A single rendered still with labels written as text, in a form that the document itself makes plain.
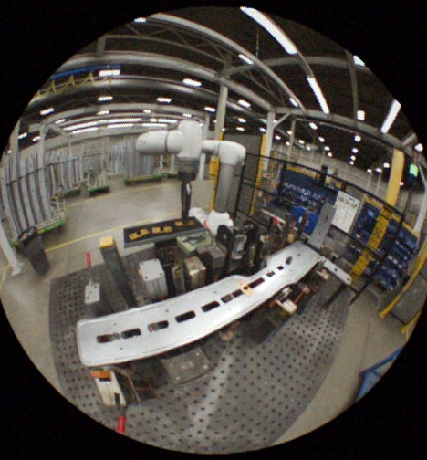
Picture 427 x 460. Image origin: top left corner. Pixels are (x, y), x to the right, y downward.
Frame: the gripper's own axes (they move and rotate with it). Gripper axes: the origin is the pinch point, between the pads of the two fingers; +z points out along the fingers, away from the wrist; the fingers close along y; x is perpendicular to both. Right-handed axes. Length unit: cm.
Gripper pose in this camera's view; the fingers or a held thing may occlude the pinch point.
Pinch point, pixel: (184, 214)
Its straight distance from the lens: 69.1
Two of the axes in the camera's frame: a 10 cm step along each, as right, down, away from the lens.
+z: -1.1, 8.6, 4.9
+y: 3.6, 5.0, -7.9
